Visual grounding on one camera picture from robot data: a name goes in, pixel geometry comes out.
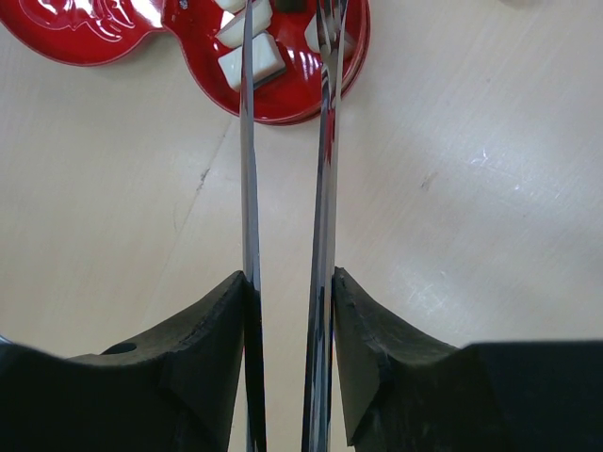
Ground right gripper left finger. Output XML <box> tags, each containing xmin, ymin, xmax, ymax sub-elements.
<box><xmin>1</xmin><ymin>272</ymin><xmax>246</xmax><ymax>451</ymax></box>

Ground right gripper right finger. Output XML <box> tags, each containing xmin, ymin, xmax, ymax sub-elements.
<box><xmin>334</xmin><ymin>268</ymin><xmax>602</xmax><ymax>451</ymax></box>

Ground red tin lid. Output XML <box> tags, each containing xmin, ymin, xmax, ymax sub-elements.
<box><xmin>1</xmin><ymin>0</ymin><xmax>190</xmax><ymax>67</ymax></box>

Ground white square chocolate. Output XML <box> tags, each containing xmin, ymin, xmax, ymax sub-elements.
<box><xmin>218</xmin><ymin>32</ymin><xmax>285</xmax><ymax>91</ymax></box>

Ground red round tin box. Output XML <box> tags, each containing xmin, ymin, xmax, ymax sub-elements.
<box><xmin>162</xmin><ymin>1</ymin><xmax>370</xmax><ymax>125</ymax></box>

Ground metal serving tongs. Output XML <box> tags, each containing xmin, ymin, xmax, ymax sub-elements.
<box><xmin>239</xmin><ymin>1</ymin><xmax>348</xmax><ymax>451</ymax></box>

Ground dark square chocolate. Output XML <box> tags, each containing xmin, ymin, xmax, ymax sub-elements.
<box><xmin>275</xmin><ymin>0</ymin><xmax>306</xmax><ymax>13</ymax></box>

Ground white cube chocolate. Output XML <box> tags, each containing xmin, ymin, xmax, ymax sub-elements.
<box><xmin>217</xmin><ymin>0</ymin><xmax>272</xmax><ymax>49</ymax></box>

